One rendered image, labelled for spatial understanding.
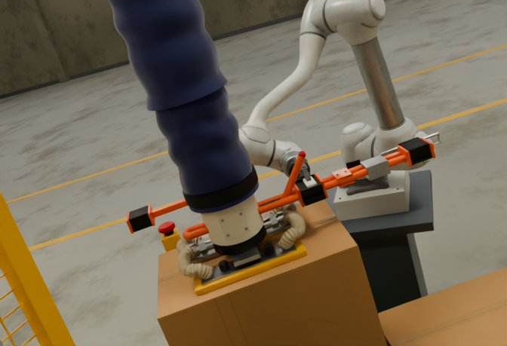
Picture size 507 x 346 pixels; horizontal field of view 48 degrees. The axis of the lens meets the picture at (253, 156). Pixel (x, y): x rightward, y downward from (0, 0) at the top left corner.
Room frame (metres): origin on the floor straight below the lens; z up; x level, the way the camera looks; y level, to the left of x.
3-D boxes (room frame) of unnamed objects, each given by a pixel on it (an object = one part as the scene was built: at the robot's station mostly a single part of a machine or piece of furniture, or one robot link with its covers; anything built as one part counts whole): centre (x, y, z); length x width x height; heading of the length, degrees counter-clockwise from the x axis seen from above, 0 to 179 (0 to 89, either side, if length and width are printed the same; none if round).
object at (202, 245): (1.60, 0.12, 1.13); 0.34 x 0.25 x 0.06; 94
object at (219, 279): (1.50, 0.11, 1.09); 0.34 x 0.10 x 0.05; 94
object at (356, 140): (2.29, -0.45, 1.01); 0.18 x 0.16 x 0.22; 45
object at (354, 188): (2.31, -0.43, 0.87); 0.22 x 0.18 x 0.06; 72
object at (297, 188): (1.61, -0.13, 1.20); 0.10 x 0.08 x 0.06; 4
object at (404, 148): (1.63, -0.48, 1.21); 0.08 x 0.07 x 0.05; 94
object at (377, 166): (1.63, -0.35, 1.20); 0.07 x 0.07 x 0.04; 4
